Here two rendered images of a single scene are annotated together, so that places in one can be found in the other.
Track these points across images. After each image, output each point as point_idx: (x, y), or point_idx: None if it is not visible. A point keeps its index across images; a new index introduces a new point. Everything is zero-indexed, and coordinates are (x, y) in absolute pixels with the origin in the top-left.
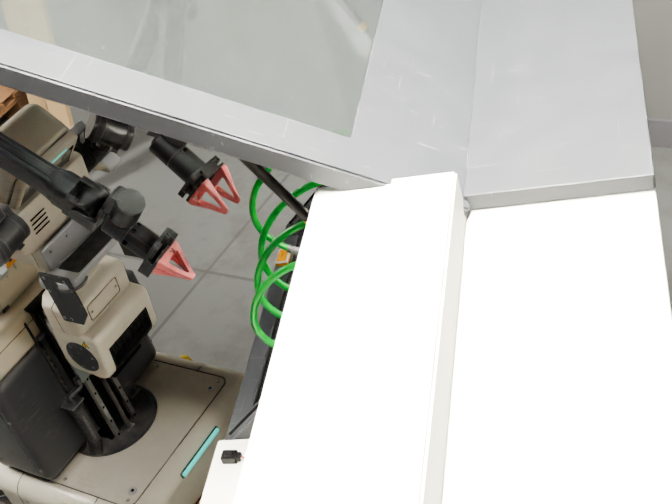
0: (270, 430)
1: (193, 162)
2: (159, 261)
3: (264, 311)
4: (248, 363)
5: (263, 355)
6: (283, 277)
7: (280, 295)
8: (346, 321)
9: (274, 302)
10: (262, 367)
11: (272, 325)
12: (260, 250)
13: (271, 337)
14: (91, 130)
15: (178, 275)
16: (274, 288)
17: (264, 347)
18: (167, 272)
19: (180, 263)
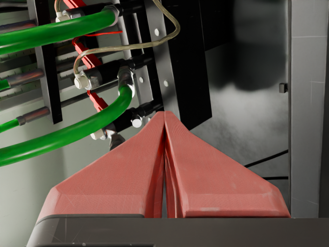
0: None
1: None
2: (39, 215)
3: (315, 155)
4: (323, 20)
5: (294, 41)
6: (295, 216)
7: (292, 180)
8: None
9: (299, 169)
10: (291, 9)
11: (292, 115)
12: (30, 140)
13: (290, 87)
14: None
15: (166, 130)
16: (306, 200)
17: (296, 62)
18: (171, 153)
19: (170, 210)
